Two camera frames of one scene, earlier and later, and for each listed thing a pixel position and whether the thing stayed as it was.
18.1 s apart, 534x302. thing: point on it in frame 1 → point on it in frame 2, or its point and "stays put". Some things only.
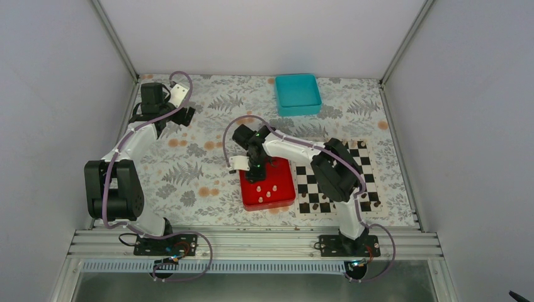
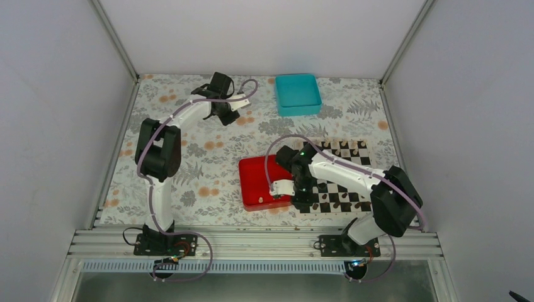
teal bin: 298,94 stays put
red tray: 277,190 stays put
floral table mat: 187,181 stays put
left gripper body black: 179,118 → 225,119
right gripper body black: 261,173 → 307,184
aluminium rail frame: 255,245 stays put
